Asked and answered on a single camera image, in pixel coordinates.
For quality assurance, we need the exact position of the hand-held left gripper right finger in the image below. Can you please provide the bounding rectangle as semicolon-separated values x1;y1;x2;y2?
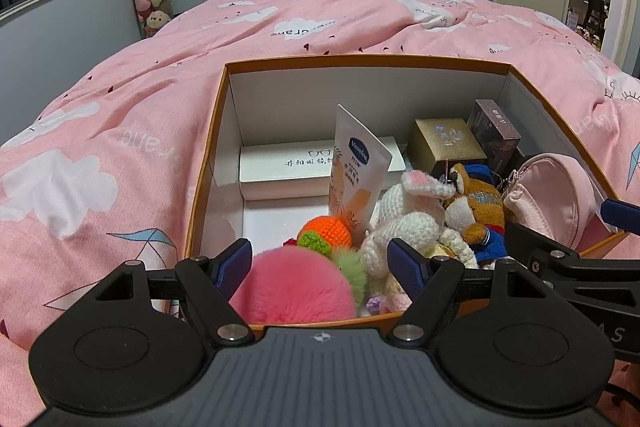
387;237;554;344

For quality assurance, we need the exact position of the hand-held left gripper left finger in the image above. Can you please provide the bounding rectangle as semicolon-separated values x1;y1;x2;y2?
94;238;254;344

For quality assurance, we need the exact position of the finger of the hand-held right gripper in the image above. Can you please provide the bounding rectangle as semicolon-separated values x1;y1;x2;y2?
504;223;576;259
601;198;640;235

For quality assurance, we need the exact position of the pink zipper pouch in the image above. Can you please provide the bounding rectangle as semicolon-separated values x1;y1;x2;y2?
502;152;602;254

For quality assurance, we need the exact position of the pink fluffy pompom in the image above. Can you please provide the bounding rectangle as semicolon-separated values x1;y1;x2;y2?
227;248;359;326

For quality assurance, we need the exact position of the orange cardboard box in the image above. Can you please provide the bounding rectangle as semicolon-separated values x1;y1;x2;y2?
182;54;626;340

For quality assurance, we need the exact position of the white crochet bunny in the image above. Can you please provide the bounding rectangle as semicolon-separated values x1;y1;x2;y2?
360;169;481;279

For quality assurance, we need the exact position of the small lilac crochet charm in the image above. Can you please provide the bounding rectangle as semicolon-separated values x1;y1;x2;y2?
366;294;397;316

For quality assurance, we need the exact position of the green fluffy pompom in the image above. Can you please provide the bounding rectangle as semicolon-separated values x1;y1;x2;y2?
332;248;369;308

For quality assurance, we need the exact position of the orange crochet charm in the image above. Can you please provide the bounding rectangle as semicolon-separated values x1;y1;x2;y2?
297;216;351;258

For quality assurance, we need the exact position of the lotion tube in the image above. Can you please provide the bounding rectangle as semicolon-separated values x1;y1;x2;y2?
327;104;394;244

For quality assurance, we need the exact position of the white glasses case box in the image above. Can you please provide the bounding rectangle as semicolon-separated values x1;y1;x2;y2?
239;136;408;200

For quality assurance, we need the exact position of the dark brown small box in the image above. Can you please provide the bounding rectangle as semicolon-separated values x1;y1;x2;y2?
467;99;523;174

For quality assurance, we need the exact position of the gold box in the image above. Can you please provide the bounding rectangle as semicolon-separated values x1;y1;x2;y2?
412;118;488;176

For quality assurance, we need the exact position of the row of yellow bottles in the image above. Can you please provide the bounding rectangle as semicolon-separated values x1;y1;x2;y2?
575;24;604;48

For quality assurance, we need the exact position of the pink printed blanket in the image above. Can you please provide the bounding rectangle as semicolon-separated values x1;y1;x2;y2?
0;0;640;427

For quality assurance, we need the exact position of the dark chair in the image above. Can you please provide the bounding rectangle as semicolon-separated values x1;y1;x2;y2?
585;0;609;32

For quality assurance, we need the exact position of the tiger plush keychain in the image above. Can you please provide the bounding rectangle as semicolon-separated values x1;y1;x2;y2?
442;163;509;266

